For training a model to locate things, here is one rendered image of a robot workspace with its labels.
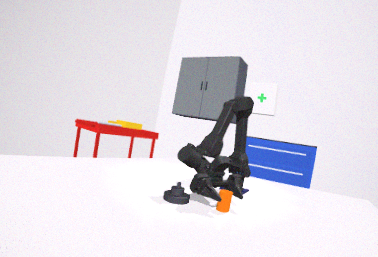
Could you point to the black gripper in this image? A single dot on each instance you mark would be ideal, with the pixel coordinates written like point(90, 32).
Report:
point(205, 185)

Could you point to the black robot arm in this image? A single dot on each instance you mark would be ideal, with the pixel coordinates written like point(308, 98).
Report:
point(211, 146)

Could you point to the orange knob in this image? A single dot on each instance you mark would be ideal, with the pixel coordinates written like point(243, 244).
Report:
point(224, 205)

